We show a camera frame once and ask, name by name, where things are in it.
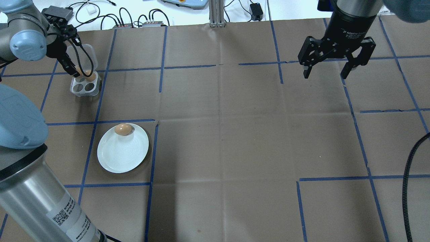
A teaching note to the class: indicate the brown egg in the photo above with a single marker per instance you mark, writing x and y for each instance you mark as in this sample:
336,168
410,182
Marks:
123,129
90,75
79,71

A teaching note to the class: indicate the clear plastic egg carton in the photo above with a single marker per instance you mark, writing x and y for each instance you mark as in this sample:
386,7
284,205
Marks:
83,81

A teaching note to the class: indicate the white round plate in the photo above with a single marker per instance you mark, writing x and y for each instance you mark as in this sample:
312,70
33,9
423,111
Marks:
121,154

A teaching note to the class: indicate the small white device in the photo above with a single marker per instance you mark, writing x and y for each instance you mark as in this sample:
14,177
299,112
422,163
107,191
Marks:
91,10

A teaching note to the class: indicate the black power adapter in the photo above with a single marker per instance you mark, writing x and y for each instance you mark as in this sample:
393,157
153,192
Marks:
256,10

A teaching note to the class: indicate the grey teach pendant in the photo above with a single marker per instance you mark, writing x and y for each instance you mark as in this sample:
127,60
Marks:
184,3

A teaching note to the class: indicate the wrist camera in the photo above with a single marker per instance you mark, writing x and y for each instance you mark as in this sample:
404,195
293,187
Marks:
57,12
324,5

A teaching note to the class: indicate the aluminium post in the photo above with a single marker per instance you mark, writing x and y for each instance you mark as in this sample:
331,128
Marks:
216,13

